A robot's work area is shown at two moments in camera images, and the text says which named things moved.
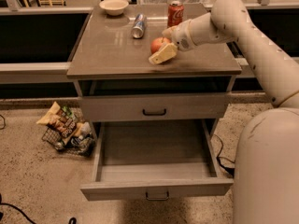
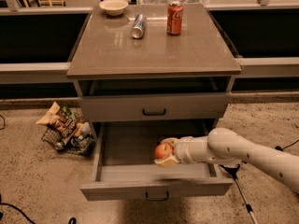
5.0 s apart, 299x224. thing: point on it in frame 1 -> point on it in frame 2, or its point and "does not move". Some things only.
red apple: (158, 42) -> (163, 150)
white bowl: (114, 7) does not move
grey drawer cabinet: (155, 124) does not move
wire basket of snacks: (67, 131) does not move
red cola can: (175, 13) does not move
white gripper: (181, 35) -> (182, 150)
